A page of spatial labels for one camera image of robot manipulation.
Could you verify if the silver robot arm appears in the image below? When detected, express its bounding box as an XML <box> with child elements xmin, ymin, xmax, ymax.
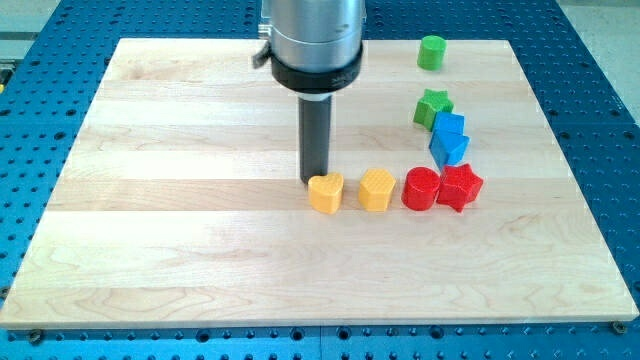
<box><xmin>252</xmin><ymin>0</ymin><xmax>366</xmax><ymax>102</ymax></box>

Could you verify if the green star block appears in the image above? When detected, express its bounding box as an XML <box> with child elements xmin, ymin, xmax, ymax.
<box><xmin>413</xmin><ymin>89</ymin><xmax>454</xmax><ymax>131</ymax></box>

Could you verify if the red star block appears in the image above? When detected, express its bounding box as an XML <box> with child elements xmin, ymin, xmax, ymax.
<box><xmin>436</xmin><ymin>164</ymin><xmax>484</xmax><ymax>212</ymax></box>

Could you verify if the yellow heart block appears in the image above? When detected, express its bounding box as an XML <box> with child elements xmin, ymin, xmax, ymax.
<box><xmin>307</xmin><ymin>172</ymin><xmax>344</xmax><ymax>214</ymax></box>

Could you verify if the yellow hexagon block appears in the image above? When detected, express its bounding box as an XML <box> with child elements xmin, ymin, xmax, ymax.
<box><xmin>358</xmin><ymin>168</ymin><xmax>396</xmax><ymax>212</ymax></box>

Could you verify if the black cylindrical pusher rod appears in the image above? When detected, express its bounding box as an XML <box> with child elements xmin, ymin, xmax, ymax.
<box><xmin>298</xmin><ymin>95</ymin><xmax>332</xmax><ymax>184</ymax></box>

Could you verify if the red cylinder block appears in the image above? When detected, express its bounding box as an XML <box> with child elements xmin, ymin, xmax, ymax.
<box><xmin>401</xmin><ymin>167</ymin><xmax>440</xmax><ymax>211</ymax></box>

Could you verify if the light wooden board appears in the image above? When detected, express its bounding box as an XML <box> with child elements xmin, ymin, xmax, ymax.
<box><xmin>1</xmin><ymin>39</ymin><xmax>638</xmax><ymax>330</ymax></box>

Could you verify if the blue triangle block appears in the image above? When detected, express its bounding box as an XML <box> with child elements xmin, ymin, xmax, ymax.
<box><xmin>429</xmin><ymin>130</ymin><xmax>470</xmax><ymax>170</ymax></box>

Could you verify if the blue cube block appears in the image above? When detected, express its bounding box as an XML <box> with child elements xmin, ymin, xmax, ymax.
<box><xmin>432</xmin><ymin>112</ymin><xmax>465</xmax><ymax>134</ymax></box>

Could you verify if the green cylinder block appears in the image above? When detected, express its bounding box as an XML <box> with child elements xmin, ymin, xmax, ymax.
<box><xmin>417</xmin><ymin>35</ymin><xmax>447</xmax><ymax>71</ymax></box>

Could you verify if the blue perforated metal table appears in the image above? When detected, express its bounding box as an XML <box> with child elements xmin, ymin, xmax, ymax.
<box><xmin>1</xmin><ymin>1</ymin><xmax>639</xmax><ymax>359</ymax></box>

